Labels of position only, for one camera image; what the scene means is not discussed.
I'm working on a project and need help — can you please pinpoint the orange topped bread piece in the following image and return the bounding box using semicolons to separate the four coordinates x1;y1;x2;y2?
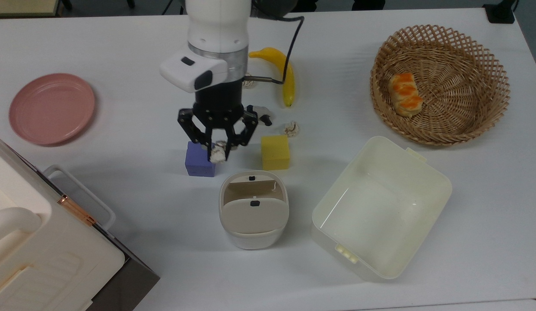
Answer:
388;73;424;118

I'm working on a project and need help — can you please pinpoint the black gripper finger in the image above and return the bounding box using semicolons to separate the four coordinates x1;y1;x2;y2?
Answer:
224;109;259;162
178;108;215;162

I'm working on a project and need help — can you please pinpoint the white drawer handle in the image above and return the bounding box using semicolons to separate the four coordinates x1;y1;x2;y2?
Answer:
43;165;116;230

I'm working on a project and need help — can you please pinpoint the yellow banana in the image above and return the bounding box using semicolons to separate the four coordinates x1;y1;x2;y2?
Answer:
249;47;295;108

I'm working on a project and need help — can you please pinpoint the black and white panda toy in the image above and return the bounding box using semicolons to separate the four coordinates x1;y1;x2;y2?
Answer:
246;105;273;127

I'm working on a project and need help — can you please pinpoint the purple cube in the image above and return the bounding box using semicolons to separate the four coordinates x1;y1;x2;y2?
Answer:
184;141;216;178

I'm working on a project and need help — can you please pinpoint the cream open plastic container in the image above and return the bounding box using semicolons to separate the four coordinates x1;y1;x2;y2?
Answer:
311;136;453;281

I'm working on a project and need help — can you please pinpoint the woven wicker basket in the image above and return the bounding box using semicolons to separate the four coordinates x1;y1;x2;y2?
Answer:
370;25;510;146

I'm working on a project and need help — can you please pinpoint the yellow cube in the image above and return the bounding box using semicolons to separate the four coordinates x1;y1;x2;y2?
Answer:
261;135;291;171

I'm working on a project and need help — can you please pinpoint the pink round plate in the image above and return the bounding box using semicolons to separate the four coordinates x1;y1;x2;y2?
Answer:
9;73;96;146

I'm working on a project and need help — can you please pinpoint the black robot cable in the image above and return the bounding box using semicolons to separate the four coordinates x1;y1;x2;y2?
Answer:
250;15;305;85

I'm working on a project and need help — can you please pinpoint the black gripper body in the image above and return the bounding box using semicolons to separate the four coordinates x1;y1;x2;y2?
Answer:
193;81;247;140

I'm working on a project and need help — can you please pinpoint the white appliance with handle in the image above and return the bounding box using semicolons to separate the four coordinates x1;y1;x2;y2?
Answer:
0;134;126;311

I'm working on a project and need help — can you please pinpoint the black stand base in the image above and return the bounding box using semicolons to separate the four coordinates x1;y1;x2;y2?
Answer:
483;0;518;24

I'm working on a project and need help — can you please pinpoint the tan wooden board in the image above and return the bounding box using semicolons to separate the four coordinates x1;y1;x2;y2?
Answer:
0;0;61;18

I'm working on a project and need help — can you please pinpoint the cream trash can with lid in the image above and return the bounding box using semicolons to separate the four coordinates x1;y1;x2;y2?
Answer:
219;170;290;250

